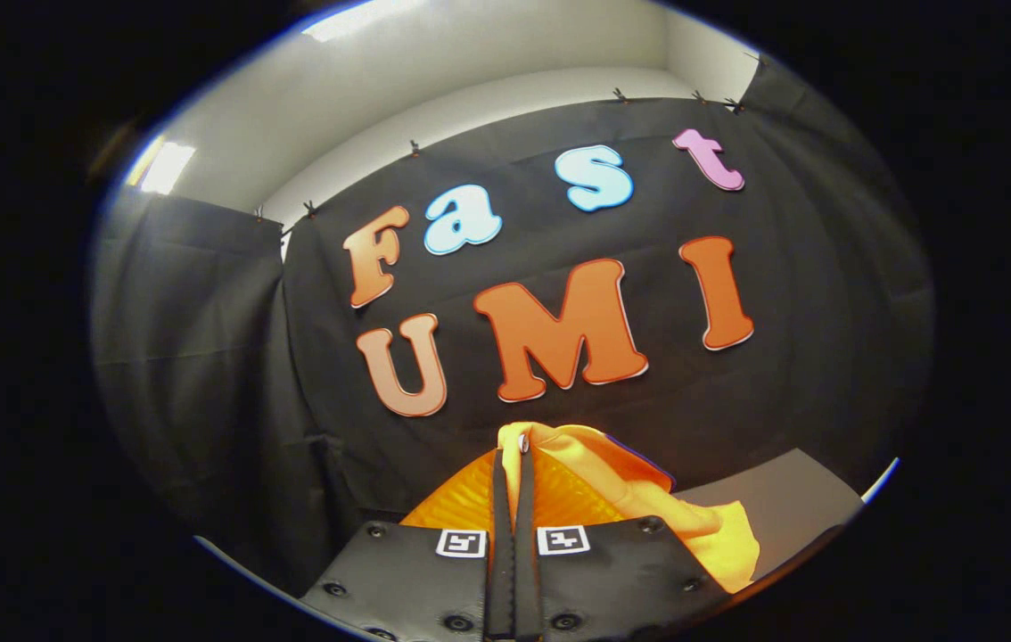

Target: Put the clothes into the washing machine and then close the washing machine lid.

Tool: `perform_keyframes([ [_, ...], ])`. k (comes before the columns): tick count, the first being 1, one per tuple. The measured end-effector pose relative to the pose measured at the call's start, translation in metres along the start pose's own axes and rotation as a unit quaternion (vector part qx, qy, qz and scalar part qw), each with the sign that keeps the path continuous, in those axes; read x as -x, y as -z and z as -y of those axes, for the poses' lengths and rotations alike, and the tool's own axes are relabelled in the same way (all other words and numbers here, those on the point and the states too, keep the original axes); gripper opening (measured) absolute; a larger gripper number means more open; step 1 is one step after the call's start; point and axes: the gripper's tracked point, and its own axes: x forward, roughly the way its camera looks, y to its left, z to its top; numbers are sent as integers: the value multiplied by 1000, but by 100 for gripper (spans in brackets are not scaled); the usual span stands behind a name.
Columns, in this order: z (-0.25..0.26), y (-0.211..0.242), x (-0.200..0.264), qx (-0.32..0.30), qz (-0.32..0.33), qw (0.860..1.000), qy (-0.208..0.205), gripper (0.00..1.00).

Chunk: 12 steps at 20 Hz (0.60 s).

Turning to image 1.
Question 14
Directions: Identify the black backdrop cloth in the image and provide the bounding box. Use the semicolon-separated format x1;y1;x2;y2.
91;53;934;598

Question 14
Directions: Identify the row of black cloth clips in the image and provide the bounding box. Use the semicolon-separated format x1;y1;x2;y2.
254;53;765;222

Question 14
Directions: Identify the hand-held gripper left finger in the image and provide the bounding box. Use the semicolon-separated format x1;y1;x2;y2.
299;446;515;642

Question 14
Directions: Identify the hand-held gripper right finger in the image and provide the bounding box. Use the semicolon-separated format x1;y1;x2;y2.
513;437;734;642

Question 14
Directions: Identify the yellow polo shirt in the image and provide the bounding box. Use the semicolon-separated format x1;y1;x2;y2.
497;422;760;594

